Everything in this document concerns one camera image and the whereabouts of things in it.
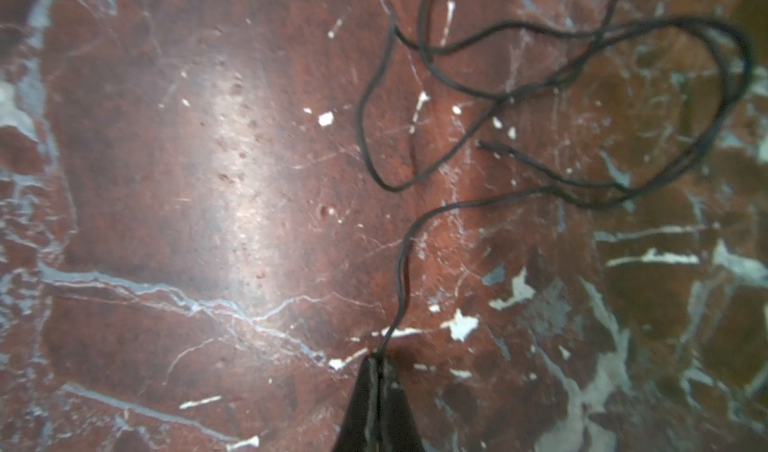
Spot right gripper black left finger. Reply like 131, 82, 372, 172
332, 355, 380, 452

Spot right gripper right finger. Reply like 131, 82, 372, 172
378, 357, 425, 452

